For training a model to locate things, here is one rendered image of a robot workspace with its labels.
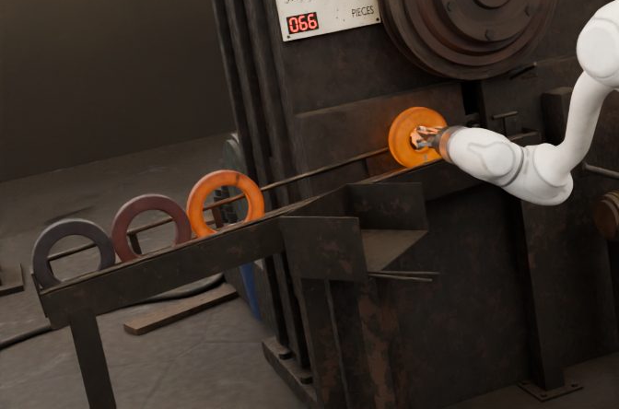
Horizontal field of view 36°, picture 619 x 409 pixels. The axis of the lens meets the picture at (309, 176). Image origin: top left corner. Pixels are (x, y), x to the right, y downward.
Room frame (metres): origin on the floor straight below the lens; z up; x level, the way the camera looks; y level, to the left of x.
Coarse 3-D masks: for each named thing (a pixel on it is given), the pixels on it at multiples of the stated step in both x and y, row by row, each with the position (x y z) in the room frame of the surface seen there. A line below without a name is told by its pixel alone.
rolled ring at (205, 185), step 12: (204, 180) 2.21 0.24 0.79; (216, 180) 2.21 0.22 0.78; (228, 180) 2.22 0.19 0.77; (240, 180) 2.23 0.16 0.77; (192, 192) 2.21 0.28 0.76; (204, 192) 2.20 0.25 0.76; (252, 192) 2.23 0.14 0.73; (192, 204) 2.19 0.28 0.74; (252, 204) 2.23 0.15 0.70; (192, 216) 2.19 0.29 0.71; (252, 216) 2.23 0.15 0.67; (192, 228) 2.21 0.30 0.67; (204, 228) 2.20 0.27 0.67
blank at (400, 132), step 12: (420, 108) 2.35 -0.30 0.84; (396, 120) 2.35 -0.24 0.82; (408, 120) 2.33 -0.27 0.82; (420, 120) 2.34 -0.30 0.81; (432, 120) 2.35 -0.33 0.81; (444, 120) 2.37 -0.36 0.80; (396, 132) 2.32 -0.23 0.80; (408, 132) 2.33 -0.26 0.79; (396, 144) 2.32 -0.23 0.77; (408, 144) 2.33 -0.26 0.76; (396, 156) 2.33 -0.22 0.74; (408, 156) 2.34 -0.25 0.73; (420, 156) 2.34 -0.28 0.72; (432, 156) 2.35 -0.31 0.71
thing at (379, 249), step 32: (352, 192) 2.18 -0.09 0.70; (384, 192) 2.12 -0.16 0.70; (416, 192) 2.07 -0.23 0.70; (288, 224) 1.97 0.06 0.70; (320, 224) 1.92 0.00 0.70; (352, 224) 1.87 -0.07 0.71; (384, 224) 2.13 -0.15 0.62; (416, 224) 2.08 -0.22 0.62; (288, 256) 1.98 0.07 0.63; (320, 256) 1.93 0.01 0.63; (352, 256) 1.88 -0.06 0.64; (384, 256) 1.97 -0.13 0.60; (384, 288) 2.02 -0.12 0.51; (384, 320) 2.01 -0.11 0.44; (384, 352) 2.00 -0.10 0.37; (384, 384) 2.01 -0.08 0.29
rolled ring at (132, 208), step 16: (128, 208) 2.15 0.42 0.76; (144, 208) 2.16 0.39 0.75; (160, 208) 2.17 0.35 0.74; (176, 208) 2.18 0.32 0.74; (112, 224) 2.15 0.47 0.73; (128, 224) 2.15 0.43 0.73; (176, 224) 2.18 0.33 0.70; (112, 240) 2.14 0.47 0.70; (176, 240) 2.18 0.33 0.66; (128, 256) 2.14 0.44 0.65
